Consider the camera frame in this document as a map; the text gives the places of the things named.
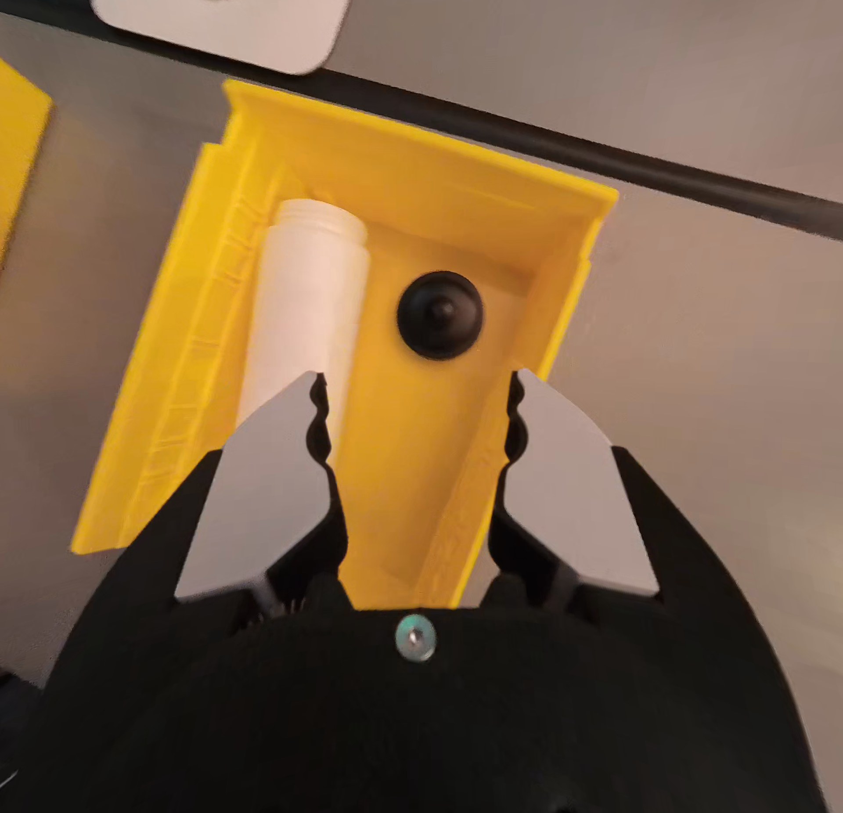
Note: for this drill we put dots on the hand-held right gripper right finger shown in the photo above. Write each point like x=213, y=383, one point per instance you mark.
x=573, y=497

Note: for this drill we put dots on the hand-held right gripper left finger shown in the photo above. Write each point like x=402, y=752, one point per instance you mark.
x=257, y=510

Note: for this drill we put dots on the yellow plastic bin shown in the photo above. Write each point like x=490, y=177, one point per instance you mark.
x=435, y=484
x=20, y=142

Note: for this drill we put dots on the white plastic bottle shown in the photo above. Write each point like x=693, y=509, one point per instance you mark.
x=310, y=313

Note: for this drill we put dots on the black bottle lid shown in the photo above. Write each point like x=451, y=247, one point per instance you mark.
x=441, y=315

